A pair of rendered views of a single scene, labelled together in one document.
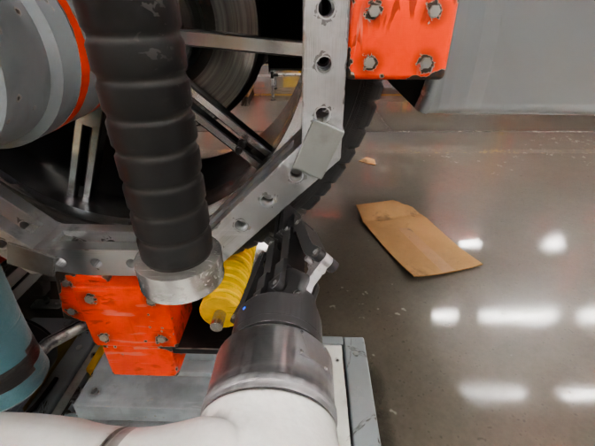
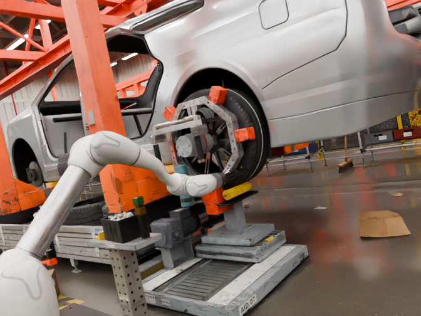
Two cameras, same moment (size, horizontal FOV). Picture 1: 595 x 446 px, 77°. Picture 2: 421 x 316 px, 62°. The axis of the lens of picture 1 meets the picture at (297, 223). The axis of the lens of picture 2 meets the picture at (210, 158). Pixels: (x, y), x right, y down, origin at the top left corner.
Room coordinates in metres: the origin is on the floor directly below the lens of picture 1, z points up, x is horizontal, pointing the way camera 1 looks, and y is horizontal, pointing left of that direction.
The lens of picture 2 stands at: (-1.29, -1.15, 0.87)
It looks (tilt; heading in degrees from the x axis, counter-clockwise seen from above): 3 degrees down; 38
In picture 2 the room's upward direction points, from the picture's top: 11 degrees counter-clockwise
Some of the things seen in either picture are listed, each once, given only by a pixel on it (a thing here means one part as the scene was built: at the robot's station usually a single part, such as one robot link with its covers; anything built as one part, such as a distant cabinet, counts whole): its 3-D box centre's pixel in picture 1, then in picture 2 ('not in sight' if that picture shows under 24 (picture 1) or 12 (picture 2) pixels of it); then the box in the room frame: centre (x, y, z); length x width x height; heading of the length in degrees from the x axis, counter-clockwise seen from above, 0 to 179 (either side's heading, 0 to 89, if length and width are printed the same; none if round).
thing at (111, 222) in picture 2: not in sight; (123, 225); (-0.21, 0.36, 0.51); 0.20 x 0.14 x 0.13; 80
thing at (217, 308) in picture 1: (235, 260); (237, 190); (0.49, 0.10, 0.51); 0.29 x 0.06 x 0.06; 178
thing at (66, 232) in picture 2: not in sight; (49, 236); (0.17, 2.00, 0.28); 2.47 x 0.09 x 0.22; 88
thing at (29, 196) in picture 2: not in sight; (39, 189); (0.49, 2.66, 0.69); 0.52 x 0.17 x 0.35; 178
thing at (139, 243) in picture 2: not in sight; (123, 239); (-0.21, 0.39, 0.44); 0.43 x 0.17 x 0.03; 88
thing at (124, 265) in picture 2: not in sight; (128, 280); (-0.21, 0.42, 0.21); 0.10 x 0.10 x 0.42; 88
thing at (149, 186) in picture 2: not in sight; (156, 173); (0.44, 0.73, 0.69); 0.52 x 0.17 x 0.35; 178
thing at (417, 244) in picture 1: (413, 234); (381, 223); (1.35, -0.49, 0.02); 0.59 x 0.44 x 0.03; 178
